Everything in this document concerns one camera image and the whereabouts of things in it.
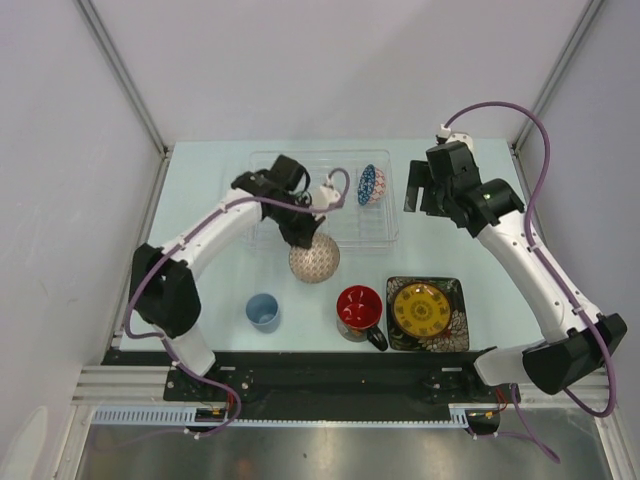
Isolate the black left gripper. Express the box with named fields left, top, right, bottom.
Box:
left=267, top=195, right=324, bottom=250

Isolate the brown lattice pattern bowl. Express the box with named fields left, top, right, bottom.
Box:
left=289, top=233, right=341, bottom=284

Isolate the blue triangle pattern bowl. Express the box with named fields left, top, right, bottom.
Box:
left=357, top=164, right=387, bottom=206

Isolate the black skull mug red inside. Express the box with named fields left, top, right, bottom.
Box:
left=336, top=285, right=389, bottom=352

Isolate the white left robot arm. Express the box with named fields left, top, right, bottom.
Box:
left=126, top=155, right=342, bottom=400

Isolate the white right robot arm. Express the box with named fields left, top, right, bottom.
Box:
left=404, top=141, right=627, bottom=401

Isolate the light blue cup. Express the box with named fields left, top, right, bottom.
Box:
left=245, top=293, right=280, bottom=334

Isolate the black yellow square plate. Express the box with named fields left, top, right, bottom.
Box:
left=385, top=276, right=470, bottom=353

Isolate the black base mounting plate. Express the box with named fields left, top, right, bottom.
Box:
left=99, top=349, right=586, bottom=407

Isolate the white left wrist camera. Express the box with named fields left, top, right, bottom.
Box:
left=310, top=176, right=345, bottom=215

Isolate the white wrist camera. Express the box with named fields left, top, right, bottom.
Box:
left=436, top=124, right=474, bottom=152
left=310, top=176, right=345, bottom=215

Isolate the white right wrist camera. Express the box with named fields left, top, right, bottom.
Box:
left=436, top=124, right=474, bottom=152

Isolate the white wire dish rack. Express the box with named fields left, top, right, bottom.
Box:
left=248, top=149, right=402, bottom=254

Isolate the white slotted cable duct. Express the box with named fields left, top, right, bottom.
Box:
left=92, top=406, right=227, bottom=427

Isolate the aluminium frame rail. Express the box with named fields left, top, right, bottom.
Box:
left=72, top=0, right=168, bottom=158

